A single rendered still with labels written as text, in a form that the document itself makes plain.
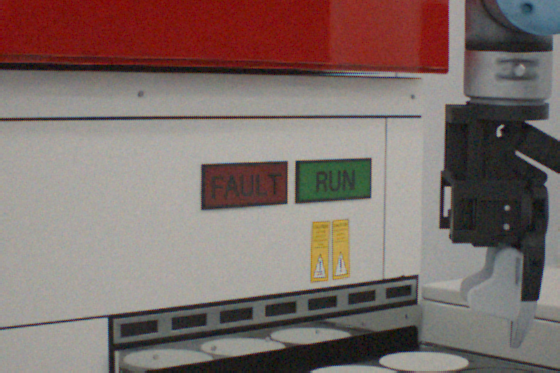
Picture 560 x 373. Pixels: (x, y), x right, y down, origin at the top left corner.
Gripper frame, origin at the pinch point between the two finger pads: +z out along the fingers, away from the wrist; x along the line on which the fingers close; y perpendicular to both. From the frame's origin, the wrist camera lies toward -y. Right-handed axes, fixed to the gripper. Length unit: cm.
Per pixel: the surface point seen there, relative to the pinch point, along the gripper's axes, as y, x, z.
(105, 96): 37.9, -18.0, -19.1
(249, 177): 23.7, -28.5, -9.8
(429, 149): -32, -263, 13
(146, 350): 34.1, -17.9, 6.5
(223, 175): 26.4, -26.3, -10.3
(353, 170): 11.6, -38.1, -9.3
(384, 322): 7.5, -39.2, 9.1
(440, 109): -36, -267, 0
